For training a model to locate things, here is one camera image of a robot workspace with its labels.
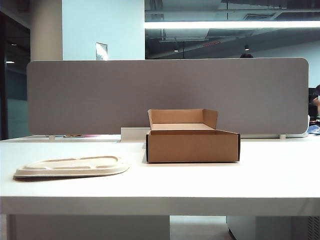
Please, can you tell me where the beige moulded pulp lid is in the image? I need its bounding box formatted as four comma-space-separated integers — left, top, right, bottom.
13, 155, 131, 182

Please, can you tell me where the brown cardboard paper box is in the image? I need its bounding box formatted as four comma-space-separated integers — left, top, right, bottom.
145, 108, 242, 164

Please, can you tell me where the grey fabric desk divider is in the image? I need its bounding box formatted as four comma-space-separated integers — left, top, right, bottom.
26, 57, 311, 136

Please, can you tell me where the long white ceiling light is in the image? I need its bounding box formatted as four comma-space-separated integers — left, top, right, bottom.
144, 20, 320, 30

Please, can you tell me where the white table modesty panel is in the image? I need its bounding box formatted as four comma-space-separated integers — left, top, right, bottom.
6, 214, 171, 240

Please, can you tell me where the dark glass door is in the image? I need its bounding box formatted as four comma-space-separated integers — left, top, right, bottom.
0, 11, 31, 141

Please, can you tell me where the blue patterned cloth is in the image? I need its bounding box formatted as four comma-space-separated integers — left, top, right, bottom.
307, 124, 320, 136

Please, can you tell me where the person in dark shirt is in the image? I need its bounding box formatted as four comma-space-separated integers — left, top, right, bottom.
311, 84, 320, 119

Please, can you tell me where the white cable tray box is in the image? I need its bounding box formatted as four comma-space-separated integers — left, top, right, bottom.
120, 127, 152, 141

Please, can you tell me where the framed wall poster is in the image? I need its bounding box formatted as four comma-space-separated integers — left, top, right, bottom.
95, 41, 109, 61

